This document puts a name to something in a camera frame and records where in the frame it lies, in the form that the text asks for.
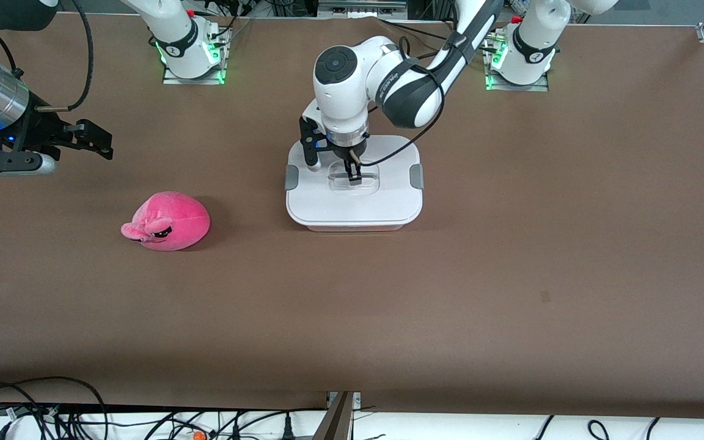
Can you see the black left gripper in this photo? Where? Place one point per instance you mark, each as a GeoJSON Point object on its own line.
{"type": "Point", "coordinates": [350, 161]}

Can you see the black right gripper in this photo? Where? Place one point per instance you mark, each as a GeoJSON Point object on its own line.
{"type": "Point", "coordinates": [39, 129]}

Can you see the white box lid grey clips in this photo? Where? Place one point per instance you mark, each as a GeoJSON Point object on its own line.
{"type": "Point", "coordinates": [382, 205]}

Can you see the pink plush toy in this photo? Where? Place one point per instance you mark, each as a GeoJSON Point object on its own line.
{"type": "Point", "coordinates": [172, 220]}

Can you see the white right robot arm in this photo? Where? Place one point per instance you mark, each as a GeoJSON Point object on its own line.
{"type": "Point", "coordinates": [178, 36]}

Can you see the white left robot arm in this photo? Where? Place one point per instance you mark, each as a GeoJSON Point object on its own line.
{"type": "Point", "coordinates": [343, 91]}

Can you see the translucent pink plastic box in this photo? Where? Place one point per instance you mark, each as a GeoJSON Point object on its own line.
{"type": "Point", "coordinates": [355, 228]}

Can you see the brown table cover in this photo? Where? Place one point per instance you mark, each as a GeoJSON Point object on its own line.
{"type": "Point", "coordinates": [352, 318]}

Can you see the grey metal rack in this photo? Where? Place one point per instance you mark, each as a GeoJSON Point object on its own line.
{"type": "Point", "coordinates": [361, 7]}

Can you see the black power plug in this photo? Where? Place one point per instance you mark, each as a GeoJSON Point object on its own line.
{"type": "Point", "coordinates": [236, 432]}
{"type": "Point", "coordinates": [288, 431]}

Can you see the black edge strip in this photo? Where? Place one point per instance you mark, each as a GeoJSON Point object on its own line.
{"type": "Point", "coordinates": [144, 407]}

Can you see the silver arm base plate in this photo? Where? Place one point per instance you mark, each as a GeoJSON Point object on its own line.
{"type": "Point", "coordinates": [538, 87]}
{"type": "Point", "coordinates": [172, 79]}

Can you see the aluminium profile with bracket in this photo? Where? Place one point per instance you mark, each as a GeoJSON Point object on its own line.
{"type": "Point", "coordinates": [335, 421]}

